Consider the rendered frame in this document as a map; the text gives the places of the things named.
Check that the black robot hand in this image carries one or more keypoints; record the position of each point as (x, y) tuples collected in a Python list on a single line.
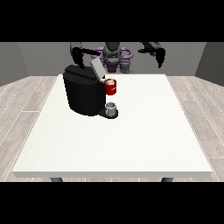
[(78, 56), (159, 55)]

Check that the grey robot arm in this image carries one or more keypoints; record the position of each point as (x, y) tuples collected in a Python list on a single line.
[(74, 44), (157, 44)]

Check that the pale grey machine lid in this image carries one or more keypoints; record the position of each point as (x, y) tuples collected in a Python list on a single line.
[(97, 67)]

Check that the black coffee machine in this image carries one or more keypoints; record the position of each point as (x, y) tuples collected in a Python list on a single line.
[(83, 92)]

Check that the small grey coffee pod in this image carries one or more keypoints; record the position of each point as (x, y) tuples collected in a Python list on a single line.
[(124, 67)]

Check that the red pod holder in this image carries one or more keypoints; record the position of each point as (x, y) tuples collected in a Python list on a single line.
[(110, 89)]

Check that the grey robot trunk purple rings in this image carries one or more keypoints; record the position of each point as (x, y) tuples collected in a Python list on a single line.
[(112, 54)]

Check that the small grey cup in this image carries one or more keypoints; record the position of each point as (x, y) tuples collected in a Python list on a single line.
[(110, 110)]

